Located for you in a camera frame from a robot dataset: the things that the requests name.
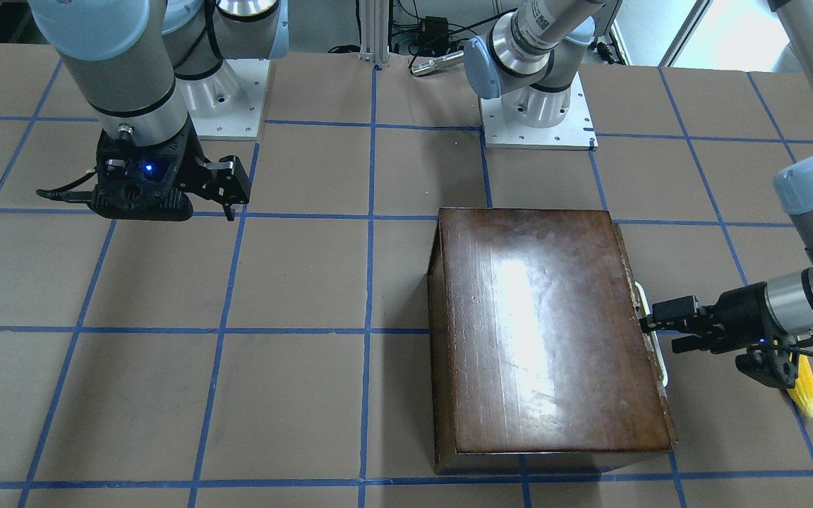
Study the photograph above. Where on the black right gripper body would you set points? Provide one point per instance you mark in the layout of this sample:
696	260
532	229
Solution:
197	171

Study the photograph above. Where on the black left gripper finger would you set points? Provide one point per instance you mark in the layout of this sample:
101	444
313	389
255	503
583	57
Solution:
682	314

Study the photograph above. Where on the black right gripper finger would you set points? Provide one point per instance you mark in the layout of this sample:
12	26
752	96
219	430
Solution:
229	211

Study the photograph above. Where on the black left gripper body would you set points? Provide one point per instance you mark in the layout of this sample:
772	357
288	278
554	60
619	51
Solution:
740	310

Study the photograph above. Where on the wooden drawer white handle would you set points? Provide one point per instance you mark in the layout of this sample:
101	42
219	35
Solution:
644	311

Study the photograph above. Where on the yellow corn cob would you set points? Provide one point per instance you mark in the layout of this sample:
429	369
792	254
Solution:
802	393

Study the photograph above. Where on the brown wooden drawer cabinet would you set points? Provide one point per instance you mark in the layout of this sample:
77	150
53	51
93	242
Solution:
538	363

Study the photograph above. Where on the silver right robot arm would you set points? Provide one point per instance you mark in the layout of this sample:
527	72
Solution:
152	71

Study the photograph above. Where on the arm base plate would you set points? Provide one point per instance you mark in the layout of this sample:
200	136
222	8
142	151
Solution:
534	119
230	103

